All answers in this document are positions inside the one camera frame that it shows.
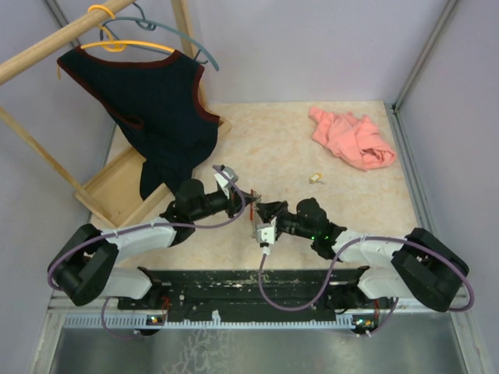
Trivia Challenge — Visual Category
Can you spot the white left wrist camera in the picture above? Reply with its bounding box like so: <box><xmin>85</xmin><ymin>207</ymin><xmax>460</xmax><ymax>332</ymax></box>
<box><xmin>213</xmin><ymin>164</ymin><xmax>239</xmax><ymax>198</ymax></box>

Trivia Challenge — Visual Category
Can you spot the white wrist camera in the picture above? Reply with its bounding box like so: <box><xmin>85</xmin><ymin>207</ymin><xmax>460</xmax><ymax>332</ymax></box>
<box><xmin>256</xmin><ymin>223</ymin><xmax>277</xmax><ymax>256</ymax></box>
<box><xmin>213</xmin><ymin>164</ymin><xmax>239</xmax><ymax>198</ymax></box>

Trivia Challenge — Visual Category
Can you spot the pink crumpled cloth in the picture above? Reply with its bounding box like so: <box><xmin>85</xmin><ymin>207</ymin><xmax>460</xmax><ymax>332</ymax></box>
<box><xmin>308</xmin><ymin>107</ymin><xmax>397</xmax><ymax>171</ymax></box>

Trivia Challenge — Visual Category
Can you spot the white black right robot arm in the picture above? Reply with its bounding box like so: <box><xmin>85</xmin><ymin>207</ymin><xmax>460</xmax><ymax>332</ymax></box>
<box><xmin>254</xmin><ymin>198</ymin><xmax>469</xmax><ymax>312</ymax></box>

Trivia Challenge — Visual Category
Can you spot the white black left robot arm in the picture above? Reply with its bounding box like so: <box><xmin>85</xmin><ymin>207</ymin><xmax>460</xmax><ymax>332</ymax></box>
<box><xmin>48</xmin><ymin>179</ymin><xmax>256</xmax><ymax>309</ymax></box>

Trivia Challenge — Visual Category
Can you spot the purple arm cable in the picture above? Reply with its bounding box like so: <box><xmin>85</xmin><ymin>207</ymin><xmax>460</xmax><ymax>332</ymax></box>
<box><xmin>47</xmin><ymin>164</ymin><xmax>246</xmax><ymax>339</ymax></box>
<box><xmin>257</xmin><ymin>237</ymin><xmax>476</xmax><ymax>336</ymax></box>

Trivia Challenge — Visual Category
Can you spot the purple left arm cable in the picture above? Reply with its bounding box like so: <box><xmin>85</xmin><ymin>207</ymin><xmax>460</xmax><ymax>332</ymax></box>
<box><xmin>47</xmin><ymin>164</ymin><xmax>246</xmax><ymax>339</ymax></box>

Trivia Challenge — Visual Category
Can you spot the wooden clothes rack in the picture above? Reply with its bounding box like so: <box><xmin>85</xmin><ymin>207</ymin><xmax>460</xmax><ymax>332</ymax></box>
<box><xmin>0</xmin><ymin>0</ymin><xmax>232</xmax><ymax>229</ymax></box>

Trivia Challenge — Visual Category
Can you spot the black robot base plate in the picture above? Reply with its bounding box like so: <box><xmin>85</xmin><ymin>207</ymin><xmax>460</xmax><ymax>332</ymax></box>
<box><xmin>117</xmin><ymin>266</ymin><xmax>394</xmax><ymax>327</ymax></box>

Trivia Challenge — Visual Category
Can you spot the yellow tag with key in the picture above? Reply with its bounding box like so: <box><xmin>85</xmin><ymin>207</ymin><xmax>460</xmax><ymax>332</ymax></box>
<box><xmin>309</xmin><ymin>173</ymin><xmax>324</xmax><ymax>184</ymax></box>

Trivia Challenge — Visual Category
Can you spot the yellow clothes hanger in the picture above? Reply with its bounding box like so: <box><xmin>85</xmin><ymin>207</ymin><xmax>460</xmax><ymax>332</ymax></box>
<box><xmin>57</xmin><ymin>4</ymin><xmax>177</xmax><ymax>82</ymax></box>

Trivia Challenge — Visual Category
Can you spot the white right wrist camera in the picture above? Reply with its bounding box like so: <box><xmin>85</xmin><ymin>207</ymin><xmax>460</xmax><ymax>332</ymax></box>
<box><xmin>256</xmin><ymin>223</ymin><xmax>277</xmax><ymax>256</ymax></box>

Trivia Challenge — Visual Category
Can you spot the aluminium frame rail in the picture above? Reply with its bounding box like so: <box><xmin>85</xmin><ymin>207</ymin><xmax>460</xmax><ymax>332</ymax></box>
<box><xmin>30</xmin><ymin>271</ymin><xmax>495</xmax><ymax>373</ymax></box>

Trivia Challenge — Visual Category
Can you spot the grey-blue clothes hanger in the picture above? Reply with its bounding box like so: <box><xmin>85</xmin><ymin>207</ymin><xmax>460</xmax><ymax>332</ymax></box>
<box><xmin>99</xmin><ymin>1</ymin><xmax>220</xmax><ymax>72</ymax></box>

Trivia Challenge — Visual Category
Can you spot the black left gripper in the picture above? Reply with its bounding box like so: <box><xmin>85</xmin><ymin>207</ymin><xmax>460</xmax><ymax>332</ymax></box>
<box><xmin>191</xmin><ymin>185</ymin><xmax>256</xmax><ymax>222</ymax></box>

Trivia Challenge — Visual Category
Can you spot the dark navy vest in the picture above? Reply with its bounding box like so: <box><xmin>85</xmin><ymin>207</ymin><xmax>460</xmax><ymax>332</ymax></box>
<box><xmin>57</xmin><ymin>48</ymin><xmax>220</xmax><ymax>199</ymax></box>

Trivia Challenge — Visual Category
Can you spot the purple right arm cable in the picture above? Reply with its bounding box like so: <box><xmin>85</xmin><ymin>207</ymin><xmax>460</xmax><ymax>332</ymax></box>
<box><xmin>257</xmin><ymin>237</ymin><xmax>476</xmax><ymax>336</ymax></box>

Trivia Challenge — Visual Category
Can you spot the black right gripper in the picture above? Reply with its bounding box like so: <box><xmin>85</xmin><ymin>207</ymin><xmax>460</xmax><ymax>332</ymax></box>
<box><xmin>257</xmin><ymin>201</ymin><xmax>316</xmax><ymax>241</ymax></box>

